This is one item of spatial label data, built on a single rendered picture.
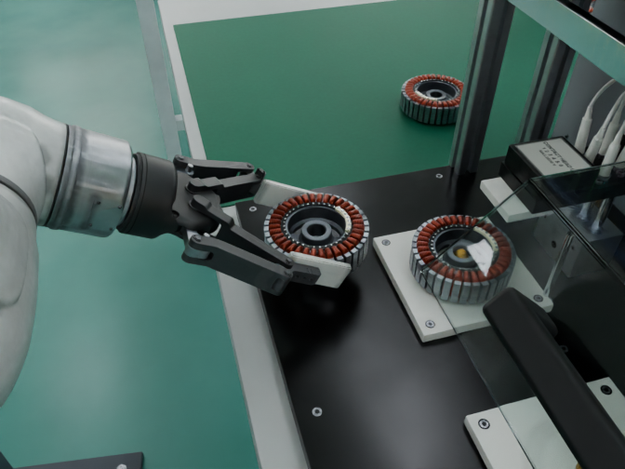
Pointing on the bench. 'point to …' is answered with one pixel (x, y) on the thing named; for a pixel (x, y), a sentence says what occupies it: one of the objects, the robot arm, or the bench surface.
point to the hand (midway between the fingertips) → (312, 234)
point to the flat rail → (580, 33)
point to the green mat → (344, 87)
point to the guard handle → (555, 381)
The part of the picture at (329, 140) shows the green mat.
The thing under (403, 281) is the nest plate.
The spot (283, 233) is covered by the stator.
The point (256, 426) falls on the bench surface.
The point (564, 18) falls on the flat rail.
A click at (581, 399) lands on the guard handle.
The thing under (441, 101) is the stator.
